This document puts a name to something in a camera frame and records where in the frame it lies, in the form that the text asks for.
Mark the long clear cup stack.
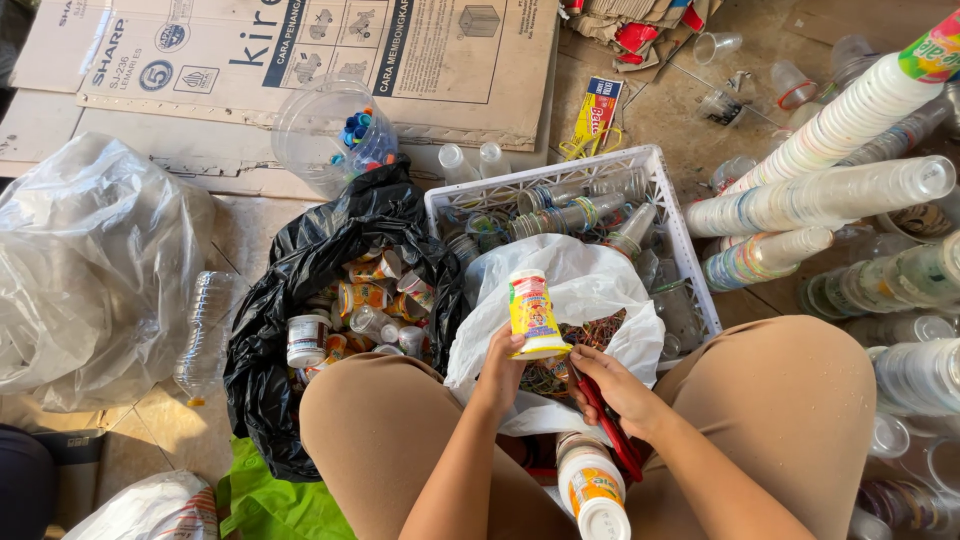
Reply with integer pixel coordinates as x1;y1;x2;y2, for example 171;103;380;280
682;155;957;240

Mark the clear cup with dark label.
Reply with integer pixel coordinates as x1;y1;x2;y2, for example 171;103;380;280
696;90;745;127

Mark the person's right hand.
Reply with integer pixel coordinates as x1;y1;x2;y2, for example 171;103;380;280
566;345;666;444

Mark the person's leg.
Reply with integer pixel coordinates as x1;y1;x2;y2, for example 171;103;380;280
626;315;879;540
298;352;579;540

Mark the yellow printed plastic cup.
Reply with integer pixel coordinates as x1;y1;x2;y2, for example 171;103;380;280
507;268;573;361

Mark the clear plastic cup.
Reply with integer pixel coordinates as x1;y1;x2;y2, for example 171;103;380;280
708;155;759;194
692;31;744;66

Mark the long white cup stack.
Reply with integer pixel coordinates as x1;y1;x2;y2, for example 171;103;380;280
723;11;960;198

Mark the orange label cup stack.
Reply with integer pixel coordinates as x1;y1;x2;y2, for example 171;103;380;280
555;431;633;540

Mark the heap of coloured cup rings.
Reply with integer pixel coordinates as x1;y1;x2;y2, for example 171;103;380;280
519;309;630;399

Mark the person's left hand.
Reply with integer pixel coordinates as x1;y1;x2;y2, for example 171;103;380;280
471;324;528;418

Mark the person's left leg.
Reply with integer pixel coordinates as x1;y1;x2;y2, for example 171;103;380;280
298;352;579;540

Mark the green plastic bag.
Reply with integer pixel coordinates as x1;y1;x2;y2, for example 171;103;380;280
217;436;357;540

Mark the short coloured rim cup stack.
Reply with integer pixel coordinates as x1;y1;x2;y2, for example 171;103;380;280
702;227;835;294

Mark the heap of clear cup stacks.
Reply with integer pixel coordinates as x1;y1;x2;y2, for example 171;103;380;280
798;97;960;540

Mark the white plastic bag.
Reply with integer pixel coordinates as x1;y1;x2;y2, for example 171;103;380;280
444;234;666;440

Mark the clear plastic water bottle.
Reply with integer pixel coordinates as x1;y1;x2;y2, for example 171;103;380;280
172;270;235;408

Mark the printed flattened cardboard box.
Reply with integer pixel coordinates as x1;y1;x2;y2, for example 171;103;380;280
77;0;562;153

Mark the clear cup with red rim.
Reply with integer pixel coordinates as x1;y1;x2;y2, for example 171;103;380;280
771;60;819;111

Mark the white woven sack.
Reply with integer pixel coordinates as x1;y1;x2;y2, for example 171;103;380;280
63;470;220;540

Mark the clear cup stack in crate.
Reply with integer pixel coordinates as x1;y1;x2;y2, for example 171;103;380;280
603;202;661;261
510;192;627;241
517;168;650;216

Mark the person's right leg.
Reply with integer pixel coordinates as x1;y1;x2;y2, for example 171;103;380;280
626;315;879;540

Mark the large clear plastic bag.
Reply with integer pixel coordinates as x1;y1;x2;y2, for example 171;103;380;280
0;132;219;414

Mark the heap of coloured bottle caps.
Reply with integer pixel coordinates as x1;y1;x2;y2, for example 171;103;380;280
330;108;397;172

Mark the white cup with dark label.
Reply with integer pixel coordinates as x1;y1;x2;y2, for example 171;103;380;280
286;313;333;369

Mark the heap of cardboard scraps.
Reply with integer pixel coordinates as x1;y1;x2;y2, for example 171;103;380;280
561;0;725;74

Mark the small brown cardboard box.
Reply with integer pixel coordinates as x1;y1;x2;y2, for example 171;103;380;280
30;429;108;530

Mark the red handled cutter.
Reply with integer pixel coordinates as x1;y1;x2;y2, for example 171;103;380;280
573;367;645;483

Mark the heap of printed cups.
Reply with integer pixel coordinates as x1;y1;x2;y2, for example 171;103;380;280
285;247;440;384

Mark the white plastic crate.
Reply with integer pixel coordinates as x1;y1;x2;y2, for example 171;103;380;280
423;144;723;372

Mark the black garbage bag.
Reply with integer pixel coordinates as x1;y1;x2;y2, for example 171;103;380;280
223;153;470;483

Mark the yellow snack wrapper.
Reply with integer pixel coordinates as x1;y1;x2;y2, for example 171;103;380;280
561;75;625;161

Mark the plain cardboard sheet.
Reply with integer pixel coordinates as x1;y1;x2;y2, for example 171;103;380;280
0;0;556;201

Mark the clear plastic jar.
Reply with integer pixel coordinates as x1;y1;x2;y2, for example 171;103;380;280
271;78;400;200

